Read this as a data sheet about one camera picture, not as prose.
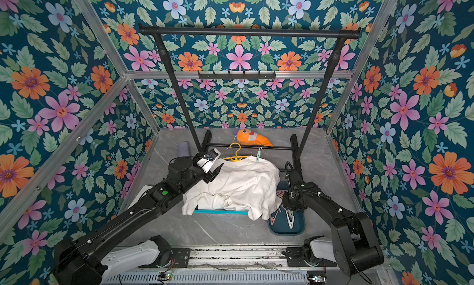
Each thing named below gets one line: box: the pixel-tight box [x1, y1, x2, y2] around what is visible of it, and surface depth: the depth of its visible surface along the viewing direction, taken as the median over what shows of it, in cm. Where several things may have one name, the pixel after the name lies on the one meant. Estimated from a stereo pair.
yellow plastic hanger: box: [223, 142, 249, 162], surface depth 92 cm
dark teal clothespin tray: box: [267, 180, 306, 236], surface depth 84 cm
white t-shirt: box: [181, 156, 282, 221], surface depth 83 cm
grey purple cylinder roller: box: [177, 140, 191, 157], surface depth 109 cm
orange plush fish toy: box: [233, 128, 275, 148], surface depth 109 cm
